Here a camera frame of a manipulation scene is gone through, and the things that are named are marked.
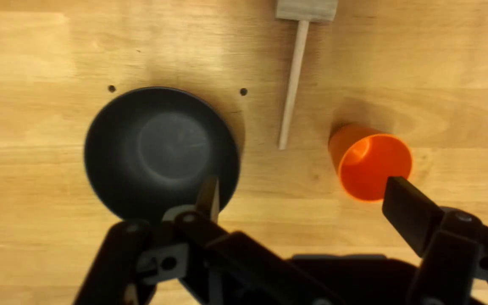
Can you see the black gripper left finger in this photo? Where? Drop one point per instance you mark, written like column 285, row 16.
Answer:
column 142, row 265

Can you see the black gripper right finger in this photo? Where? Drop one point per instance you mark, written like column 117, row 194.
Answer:
column 419, row 214

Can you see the brown cardboard box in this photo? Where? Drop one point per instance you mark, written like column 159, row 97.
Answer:
column 368, row 163

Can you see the dark grey bowl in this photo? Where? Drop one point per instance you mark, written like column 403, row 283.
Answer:
column 142, row 146

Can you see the wooden mallet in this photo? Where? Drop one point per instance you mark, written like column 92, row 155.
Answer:
column 293, row 85

